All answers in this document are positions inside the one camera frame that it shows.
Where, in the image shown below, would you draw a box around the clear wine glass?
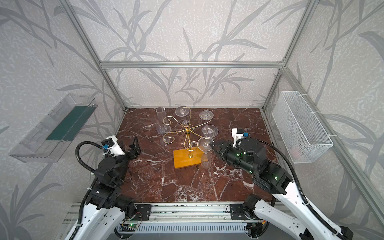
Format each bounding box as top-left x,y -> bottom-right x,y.
160,126 -> 172,146
199,110 -> 214,121
156,107 -> 167,135
175,106 -> 191,126
202,125 -> 219,138

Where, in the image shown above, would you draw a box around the right black corrugated cable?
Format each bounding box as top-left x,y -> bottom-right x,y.
236,138 -> 350,240

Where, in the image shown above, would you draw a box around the clear plastic wall bin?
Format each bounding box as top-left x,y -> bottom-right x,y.
10,94 -> 98,163

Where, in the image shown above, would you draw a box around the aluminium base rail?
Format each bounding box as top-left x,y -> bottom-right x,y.
59,201 -> 289,240

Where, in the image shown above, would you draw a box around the gold wire glass rack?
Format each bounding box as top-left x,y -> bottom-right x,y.
163,109 -> 212,152

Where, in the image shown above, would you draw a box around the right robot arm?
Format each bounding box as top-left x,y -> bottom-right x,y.
210,137 -> 354,240

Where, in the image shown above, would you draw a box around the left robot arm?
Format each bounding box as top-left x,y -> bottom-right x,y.
66,135 -> 141,240

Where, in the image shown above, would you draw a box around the round wine glass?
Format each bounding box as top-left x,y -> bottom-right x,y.
197,137 -> 214,169

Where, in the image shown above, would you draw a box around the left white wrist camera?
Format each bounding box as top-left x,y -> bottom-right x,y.
101,135 -> 125,157

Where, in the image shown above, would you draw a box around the yellow wooden rack base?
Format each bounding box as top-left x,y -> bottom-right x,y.
173,148 -> 204,169

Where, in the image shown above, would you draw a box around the white wire mesh basket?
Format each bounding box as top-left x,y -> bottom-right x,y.
272,91 -> 334,164

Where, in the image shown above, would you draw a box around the aluminium frame struts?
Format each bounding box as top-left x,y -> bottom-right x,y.
54,1 -> 384,225

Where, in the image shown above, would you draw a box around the green circuit board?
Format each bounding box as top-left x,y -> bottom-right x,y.
120,223 -> 141,232

